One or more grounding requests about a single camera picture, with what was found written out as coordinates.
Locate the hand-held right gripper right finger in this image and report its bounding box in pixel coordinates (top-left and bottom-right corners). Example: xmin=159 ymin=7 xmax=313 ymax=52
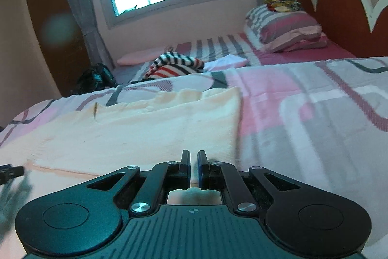
xmin=197 ymin=150 xmax=302 ymax=214

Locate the colourful patterned cloth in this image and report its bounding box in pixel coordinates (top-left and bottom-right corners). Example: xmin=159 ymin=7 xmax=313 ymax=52
xmin=263 ymin=0 xmax=302 ymax=13

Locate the white folded cloth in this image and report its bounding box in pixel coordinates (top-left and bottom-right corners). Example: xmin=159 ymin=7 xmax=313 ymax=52
xmin=204 ymin=54 xmax=249 ymax=70

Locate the black red striped garment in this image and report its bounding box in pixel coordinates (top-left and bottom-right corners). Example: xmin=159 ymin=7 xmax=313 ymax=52
xmin=145 ymin=53 xmax=205 ymax=79

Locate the flat pink pillow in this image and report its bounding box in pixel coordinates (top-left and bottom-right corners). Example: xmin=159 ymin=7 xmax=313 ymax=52
xmin=117 ymin=45 xmax=176 ymax=66

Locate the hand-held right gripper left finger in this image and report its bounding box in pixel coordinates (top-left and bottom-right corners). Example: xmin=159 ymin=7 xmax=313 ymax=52
xmin=86 ymin=150 xmax=191 ymax=216

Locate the black bag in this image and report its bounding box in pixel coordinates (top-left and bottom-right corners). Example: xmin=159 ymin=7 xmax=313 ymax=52
xmin=74 ymin=63 xmax=119 ymax=93

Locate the pink striped bed sheet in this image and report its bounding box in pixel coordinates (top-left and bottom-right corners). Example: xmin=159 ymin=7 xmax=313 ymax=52
xmin=115 ymin=33 xmax=356 ymax=84

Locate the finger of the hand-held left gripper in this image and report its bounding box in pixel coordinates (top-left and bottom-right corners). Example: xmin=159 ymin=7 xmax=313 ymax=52
xmin=0 ymin=166 xmax=25 ymax=185

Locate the brown white scalloped headboard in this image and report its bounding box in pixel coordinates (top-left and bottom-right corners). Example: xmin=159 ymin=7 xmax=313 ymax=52
xmin=296 ymin=0 xmax=388 ymax=58

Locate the brown wooden door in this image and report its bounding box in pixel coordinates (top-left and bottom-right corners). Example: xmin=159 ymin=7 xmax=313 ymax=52
xmin=23 ymin=0 xmax=91 ymax=99

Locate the pink grey patterned blanket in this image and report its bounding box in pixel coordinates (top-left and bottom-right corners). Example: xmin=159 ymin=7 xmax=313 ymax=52
xmin=0 ymin=56 xmax=388 ymax=259

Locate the grey pink striped pillow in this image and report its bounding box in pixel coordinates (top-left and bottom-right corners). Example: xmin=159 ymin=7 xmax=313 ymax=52
xmin=244 ymin=25 xmax=328 ymax=54
xmin=245 ymin=3 xmax=322 ymax=44

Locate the cream knitted sweater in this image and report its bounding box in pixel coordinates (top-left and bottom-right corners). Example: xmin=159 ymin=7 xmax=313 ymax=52
xmin=0 ymin=87 xmax=242 ymax=235

